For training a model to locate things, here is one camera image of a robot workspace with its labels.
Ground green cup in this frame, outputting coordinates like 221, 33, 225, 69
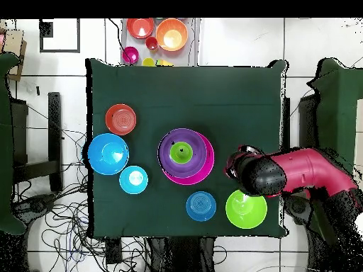
169, 141, 194, 165

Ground large blue bowl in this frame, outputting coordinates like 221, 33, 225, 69
87, 132, 130, 176

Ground small cyan ribbed bowl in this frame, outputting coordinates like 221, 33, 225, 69
118, 165, 149, 196

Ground dark green table cloth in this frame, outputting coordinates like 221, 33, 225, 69
0, 52, 26, 236
307, 57, 363, 182
85, 57, 289, 239

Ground cardboard box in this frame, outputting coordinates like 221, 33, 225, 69
0, 29, 28, 81

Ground small red cup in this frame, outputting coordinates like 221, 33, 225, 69
145, 35, 159, 51

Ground black square frame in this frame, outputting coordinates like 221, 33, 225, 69
39, 18, 81, 54

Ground black bench frame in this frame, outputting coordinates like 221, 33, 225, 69
11, 91, 64, 193

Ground blue straight-sided bowl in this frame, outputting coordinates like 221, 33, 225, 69
185, 191, 217, 222

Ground red-orange bowl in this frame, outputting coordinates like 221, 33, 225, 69
126, 18, 155, 40

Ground light orange bowl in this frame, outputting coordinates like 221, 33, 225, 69
155, 18, 189, 52

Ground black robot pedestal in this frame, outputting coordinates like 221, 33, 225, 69
151, 236, 217, 272

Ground purple bowl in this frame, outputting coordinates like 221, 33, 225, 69
157, 127, 208, 179

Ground large pink bowl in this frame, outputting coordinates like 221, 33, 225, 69
162, 131, 216, 186

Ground grey tray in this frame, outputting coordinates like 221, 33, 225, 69
121, 18, 201, 67

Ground magenta cup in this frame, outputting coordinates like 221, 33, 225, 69
121, 45, 140, 64

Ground black floor cables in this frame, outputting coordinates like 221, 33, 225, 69
13, 124, 148, 272

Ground lime green bowl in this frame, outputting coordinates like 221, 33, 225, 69
225, 188, 268, 230

